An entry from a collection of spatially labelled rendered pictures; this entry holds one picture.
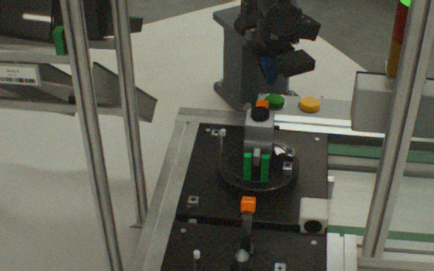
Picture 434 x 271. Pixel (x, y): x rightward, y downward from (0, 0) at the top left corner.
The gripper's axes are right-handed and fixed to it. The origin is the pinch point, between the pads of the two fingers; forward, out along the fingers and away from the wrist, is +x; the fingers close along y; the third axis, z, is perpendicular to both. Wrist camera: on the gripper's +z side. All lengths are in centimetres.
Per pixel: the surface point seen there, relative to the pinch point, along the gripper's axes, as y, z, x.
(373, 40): 149, 156, 109
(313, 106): -0.5, 9.8, 11.2
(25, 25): -10.1, -41.7, -23.9
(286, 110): 2.1, 5.3, 12.4
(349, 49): 146, 139, 109
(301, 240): -29.1, -10.7, 11.2
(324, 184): -20.1, -0.7, 11.2
